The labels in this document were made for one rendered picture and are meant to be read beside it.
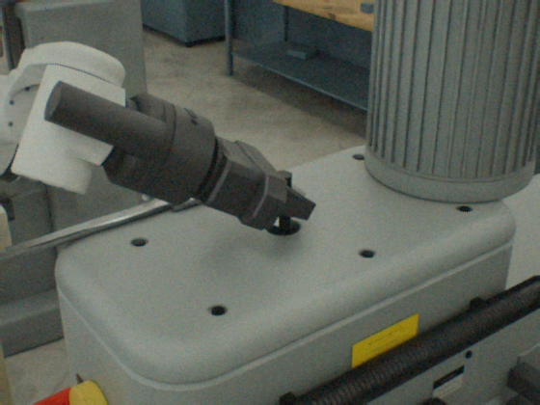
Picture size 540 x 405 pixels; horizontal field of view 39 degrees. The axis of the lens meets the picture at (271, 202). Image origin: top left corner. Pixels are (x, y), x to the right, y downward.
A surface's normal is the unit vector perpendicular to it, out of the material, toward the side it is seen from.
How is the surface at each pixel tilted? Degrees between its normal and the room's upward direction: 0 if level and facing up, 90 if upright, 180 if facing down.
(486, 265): 90
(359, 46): 90
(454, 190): 90
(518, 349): 90
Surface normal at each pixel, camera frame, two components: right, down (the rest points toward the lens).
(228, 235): 0.00, -0.89
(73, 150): 0.51, 0.08
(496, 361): 0.59, 0.37
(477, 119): 0.00, 0.46
